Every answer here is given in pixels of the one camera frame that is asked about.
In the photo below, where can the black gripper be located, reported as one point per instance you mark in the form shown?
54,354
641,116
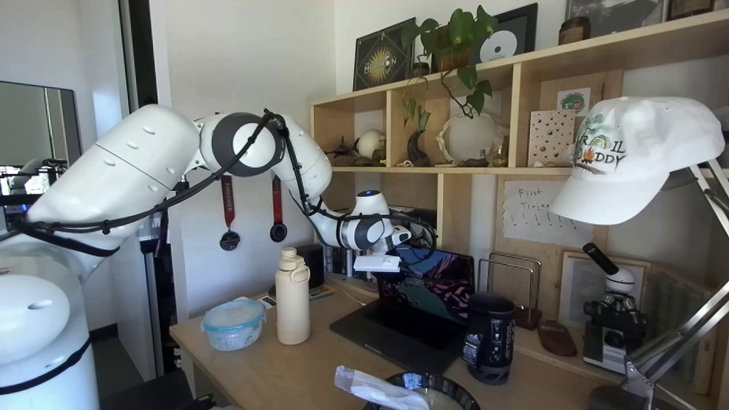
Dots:
412,242

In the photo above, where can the grey laptop with black keyboard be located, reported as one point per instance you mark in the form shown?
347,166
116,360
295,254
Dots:
410,330

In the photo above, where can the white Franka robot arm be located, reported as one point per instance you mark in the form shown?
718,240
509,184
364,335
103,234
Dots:
136,166

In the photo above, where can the wooden shelf unit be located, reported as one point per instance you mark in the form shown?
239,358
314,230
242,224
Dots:
455,196

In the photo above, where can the small plant in dark vase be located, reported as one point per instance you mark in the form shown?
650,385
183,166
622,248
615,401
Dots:
415,140

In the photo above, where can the small black speaker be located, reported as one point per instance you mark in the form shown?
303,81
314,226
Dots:
309,264

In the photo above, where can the white round shell ornament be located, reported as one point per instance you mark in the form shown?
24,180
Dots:
369,143

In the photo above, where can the white round vase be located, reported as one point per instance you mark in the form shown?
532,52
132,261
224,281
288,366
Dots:
470,140

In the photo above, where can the white sketch paper sheet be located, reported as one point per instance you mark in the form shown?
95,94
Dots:
532,212

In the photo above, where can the black mug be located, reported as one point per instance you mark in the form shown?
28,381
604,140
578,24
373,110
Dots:
489,341

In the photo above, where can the cream plastic bottle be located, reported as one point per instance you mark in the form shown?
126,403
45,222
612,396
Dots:
291,299

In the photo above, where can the white crumpled napkin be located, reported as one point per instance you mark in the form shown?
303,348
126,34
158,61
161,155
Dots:
375,388

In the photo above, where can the dark bowl with soup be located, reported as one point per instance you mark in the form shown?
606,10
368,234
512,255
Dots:
446,389

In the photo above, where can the brown leather case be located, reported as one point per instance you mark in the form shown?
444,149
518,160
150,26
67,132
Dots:
557,340

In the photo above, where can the polka dot card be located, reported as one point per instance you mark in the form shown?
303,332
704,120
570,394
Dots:
551,136

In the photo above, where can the black framed square artwork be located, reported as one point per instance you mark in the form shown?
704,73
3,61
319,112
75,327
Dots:
382,57

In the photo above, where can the clear container with blue lid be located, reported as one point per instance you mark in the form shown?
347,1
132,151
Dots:
231,324

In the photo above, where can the green trailing plant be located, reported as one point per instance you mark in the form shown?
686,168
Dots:
463,37

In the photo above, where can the small card with green print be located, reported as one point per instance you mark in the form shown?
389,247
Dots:
573,100

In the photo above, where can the black and white microscope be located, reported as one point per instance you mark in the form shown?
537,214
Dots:
611,327

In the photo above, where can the black framed white disc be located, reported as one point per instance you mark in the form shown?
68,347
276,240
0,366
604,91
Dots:
504,37

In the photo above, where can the white printed baseball cap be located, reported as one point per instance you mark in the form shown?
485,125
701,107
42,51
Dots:
645,160

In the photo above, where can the dark jar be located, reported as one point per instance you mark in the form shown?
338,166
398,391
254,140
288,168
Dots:
574,30

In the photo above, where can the silver desk lamp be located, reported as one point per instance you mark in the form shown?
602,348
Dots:
674,341

